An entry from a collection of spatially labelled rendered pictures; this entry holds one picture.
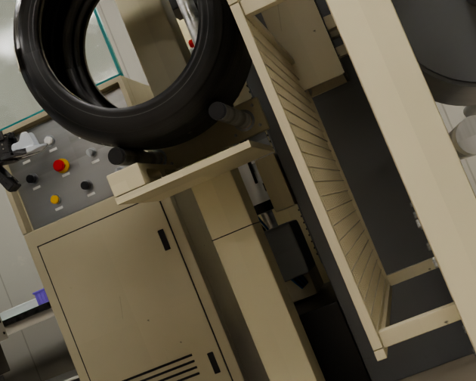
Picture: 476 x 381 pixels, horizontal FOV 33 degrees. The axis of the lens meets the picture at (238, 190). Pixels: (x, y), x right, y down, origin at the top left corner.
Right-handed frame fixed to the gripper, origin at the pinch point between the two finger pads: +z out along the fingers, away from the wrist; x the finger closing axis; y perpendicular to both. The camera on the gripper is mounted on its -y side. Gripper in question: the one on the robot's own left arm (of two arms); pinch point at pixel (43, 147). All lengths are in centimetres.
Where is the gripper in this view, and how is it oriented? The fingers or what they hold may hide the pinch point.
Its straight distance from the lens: 222.2
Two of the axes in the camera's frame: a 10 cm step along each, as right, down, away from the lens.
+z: 9.4, -2.7, -1.9
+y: -2.7, -9.6, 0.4
